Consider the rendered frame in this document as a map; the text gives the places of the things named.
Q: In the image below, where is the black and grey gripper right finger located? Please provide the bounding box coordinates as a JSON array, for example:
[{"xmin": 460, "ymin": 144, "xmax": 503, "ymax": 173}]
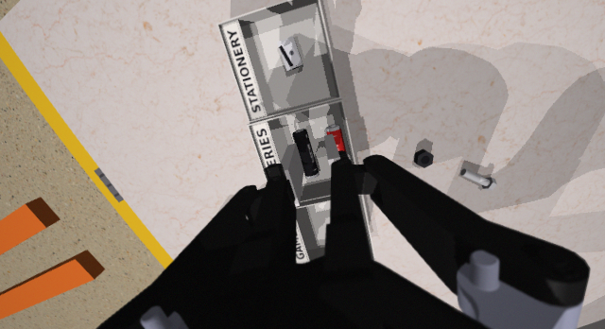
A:
[{"xmin": 318, "ymin": 134, "xmax": 590, "ymax": 329}]

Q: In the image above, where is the red aa battery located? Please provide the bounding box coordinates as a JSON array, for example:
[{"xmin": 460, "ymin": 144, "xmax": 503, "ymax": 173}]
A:
[{"xmin": 326, "ymin": 124, "xmax": 346, "ymax": 151}]

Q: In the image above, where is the grey metal bolt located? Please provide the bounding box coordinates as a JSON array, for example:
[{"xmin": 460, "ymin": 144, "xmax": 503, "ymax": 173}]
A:
[{"xmin": 460, "ymin": 168, "xmax": 497, "ymax": 191}]

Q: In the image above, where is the black hex nut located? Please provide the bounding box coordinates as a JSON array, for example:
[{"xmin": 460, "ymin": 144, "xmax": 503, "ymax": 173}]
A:
[{"xmin": 414, "ymin": 149, "xmax": 434, "ymax": 168}]

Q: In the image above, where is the black aa battery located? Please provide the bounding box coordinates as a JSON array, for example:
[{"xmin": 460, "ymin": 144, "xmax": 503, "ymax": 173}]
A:
[{"xmin": 292, "ymin": 129, "xmax": 320, "ymax": 179}]

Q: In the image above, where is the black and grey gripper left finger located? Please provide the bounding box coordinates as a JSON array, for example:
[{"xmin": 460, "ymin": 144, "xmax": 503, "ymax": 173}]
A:
[{"xmin": 96, "ymin": 144, "xmax": 303, "ymax": 329}]

